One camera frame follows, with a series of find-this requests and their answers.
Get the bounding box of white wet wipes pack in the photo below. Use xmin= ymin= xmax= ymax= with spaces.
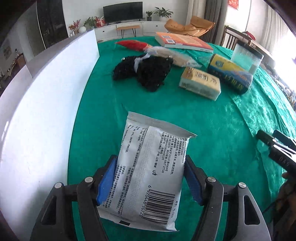
xmin=97 ymin=112 xmax=194 ymax=232

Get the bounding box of yellow tissue pack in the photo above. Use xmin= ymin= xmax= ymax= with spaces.
xmin=179 ymin=67 xmax=221 ymax=101

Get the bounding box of black mesh sponge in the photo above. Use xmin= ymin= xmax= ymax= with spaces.
xmin=112 ymin=54 xmax=174 ymax=92

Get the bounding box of right hand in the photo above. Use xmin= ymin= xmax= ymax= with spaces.
xmin=276 ymin=172 xmax=295 ymax=219

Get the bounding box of green satin tablecloth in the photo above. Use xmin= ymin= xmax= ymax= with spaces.
xmin=67 ymin=36 xmax=296 ymax=241

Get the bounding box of yellow blue wrapped roll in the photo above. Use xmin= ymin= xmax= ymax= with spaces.
xmin=208 ymin=54 xmax=253 ymax=95

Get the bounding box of clear jar black lid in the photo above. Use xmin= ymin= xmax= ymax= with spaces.
xmin=231 ymin=40 xmax=263 ymax=76

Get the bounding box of dark wooden chair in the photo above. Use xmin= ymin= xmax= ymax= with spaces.
xmin=220 ymin=26 xmax=272 ymax=57

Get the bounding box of white cardboard box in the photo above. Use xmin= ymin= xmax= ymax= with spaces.
xmin=1 ymin=30 xmax=99 ymax=240

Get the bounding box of orange lounge chair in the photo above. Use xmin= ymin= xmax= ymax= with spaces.
xmin=165 ymin=16 xmax=215 ymax=37

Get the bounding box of orange book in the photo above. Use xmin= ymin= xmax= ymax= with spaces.
xmin=155 ymin=32 xmax=214 ymax=53

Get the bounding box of green potted plant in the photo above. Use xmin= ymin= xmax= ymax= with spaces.
xmin=154 ymin=7 xmax=173 ymax=22

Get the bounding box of white tv cabinet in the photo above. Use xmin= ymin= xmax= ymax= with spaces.
xmin=95 ymin=21 xmax=168 ymax=41

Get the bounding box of small wooden bench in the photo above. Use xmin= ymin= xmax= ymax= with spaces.
xmin=116 ymin=25 xmax=140 ymax=39

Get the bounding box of red flower vase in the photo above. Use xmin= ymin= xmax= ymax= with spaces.
xmin=68 ymin=19 xmax=81 ymax=36

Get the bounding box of black television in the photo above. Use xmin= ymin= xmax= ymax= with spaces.
xmin=103 ymin=1 xmax=143 ymax=24

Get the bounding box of black display cabinet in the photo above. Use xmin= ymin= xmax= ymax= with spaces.
xmin=37 ymin=0 xmax=68 ymax=49

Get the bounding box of red handled brush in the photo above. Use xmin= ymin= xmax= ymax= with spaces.
xmin=116 ymin=40 xmax=202 ymax=68

